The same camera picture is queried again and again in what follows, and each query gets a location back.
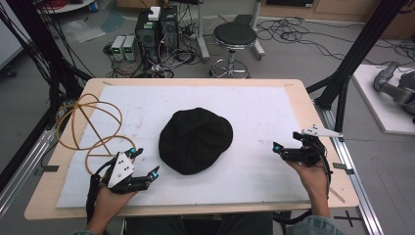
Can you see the white board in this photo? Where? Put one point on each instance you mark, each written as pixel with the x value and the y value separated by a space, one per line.
pixel 368 94

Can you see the grey power supply unit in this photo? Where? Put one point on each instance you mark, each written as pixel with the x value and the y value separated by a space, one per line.
pixel 129 47
pixel 118 47

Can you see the white cabinet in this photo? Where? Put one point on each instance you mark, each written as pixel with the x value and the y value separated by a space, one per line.
pixel 8 36

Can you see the black metal frame stand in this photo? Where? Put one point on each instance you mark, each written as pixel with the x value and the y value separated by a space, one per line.
pixel 49 49
pixel 359 49

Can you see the white foam mat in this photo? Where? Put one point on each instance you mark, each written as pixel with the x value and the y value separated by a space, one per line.
pixel 248 107

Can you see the small white box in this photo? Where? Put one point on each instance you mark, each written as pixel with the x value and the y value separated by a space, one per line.
pixel 154 13

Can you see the round white table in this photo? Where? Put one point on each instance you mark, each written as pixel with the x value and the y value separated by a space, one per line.
pixel 65 6

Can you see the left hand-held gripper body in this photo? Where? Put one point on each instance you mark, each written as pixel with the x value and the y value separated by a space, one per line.
pixel 121 169

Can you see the clear plastic bag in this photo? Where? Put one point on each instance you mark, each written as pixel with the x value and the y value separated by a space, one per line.
pixel 83 31

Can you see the aluminium rail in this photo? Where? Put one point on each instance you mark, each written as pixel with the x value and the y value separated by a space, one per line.
pixel 355 182
pixel 26 163

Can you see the person's right hand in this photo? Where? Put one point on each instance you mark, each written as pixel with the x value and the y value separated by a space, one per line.
pixel 314 182

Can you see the black round stool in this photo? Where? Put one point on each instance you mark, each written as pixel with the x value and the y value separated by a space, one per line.
pixel 235 34

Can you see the tan rubber tube coil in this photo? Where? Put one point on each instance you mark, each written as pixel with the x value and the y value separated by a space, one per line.
pixel 85 148

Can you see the blue tape roll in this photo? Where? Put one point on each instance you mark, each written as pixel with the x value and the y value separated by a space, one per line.
pixel 94 6

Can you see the person's left hand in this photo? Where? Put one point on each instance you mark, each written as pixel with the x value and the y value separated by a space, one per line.
pixel 109 205

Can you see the black beret hat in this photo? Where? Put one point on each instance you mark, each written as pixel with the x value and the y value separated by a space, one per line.
pixel 195 140

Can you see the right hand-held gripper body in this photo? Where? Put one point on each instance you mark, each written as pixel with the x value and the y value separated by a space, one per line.
pixel 306 153

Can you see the white desk leg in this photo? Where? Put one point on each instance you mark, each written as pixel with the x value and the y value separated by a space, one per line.
pixel 202 36
pixel 257 36

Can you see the black computer tower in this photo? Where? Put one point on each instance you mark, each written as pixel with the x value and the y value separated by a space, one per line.
pixel 147 36
pixel 169 27

